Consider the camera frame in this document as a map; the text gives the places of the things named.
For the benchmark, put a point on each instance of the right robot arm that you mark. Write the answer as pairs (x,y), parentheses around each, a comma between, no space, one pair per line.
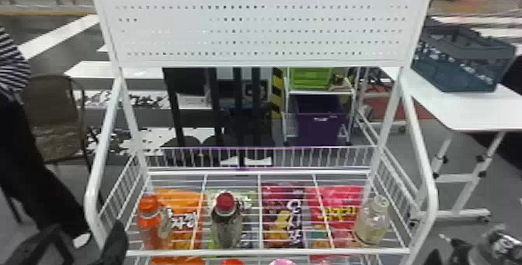
(463,252)

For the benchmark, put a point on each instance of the purple crate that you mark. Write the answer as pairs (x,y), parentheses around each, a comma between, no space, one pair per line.
(320,123)

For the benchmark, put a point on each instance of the green basket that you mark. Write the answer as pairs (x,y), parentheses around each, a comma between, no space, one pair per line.
(310,78)

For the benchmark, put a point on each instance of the green snack packet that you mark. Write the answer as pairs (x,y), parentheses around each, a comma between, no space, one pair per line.
(249,201)

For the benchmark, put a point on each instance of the dark red snack packet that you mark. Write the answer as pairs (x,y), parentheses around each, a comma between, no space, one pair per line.
(281,213)

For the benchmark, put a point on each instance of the dark bottle with red cap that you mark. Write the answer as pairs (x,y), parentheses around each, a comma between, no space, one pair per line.
(225,221)

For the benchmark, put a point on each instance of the orange snack packet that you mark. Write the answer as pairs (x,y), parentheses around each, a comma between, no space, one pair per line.
(184,205)

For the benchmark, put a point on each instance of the pink snack packet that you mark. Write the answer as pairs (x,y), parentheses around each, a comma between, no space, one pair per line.
(338,205)

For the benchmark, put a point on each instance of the pink bottle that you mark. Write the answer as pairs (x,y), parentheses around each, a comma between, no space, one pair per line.
(282,262)

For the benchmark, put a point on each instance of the clear bottle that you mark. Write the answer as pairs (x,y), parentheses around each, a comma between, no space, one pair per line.
(372,221)

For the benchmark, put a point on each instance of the orange bottle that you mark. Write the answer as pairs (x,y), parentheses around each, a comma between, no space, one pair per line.
(175,261)
(149,221)

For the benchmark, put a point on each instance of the white side table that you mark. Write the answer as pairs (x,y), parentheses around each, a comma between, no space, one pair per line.
(461,107)

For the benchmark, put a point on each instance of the blue basket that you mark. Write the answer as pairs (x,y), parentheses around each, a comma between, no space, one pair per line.
(461,64)

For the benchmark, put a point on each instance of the brown chair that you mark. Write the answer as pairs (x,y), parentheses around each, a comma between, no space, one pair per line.
(53,107)

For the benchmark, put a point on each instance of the person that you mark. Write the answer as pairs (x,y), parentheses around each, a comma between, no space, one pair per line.
(24,164)

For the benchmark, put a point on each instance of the striped post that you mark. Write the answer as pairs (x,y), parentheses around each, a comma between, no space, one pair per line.
(277,91)

